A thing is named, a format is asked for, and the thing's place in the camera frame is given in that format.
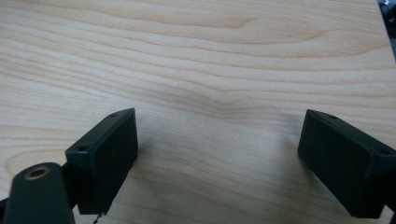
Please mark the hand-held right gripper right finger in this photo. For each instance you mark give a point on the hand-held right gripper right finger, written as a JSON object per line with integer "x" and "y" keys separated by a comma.
{"x": 345, "y": 161}

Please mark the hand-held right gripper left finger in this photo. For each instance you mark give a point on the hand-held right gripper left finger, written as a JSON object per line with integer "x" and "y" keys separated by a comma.
{"x": 106, "y": 161}

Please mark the dark object beyond table edge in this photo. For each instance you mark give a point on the dark object beyond table edge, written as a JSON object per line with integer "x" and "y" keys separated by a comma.
{"x": 389, "y": 12}

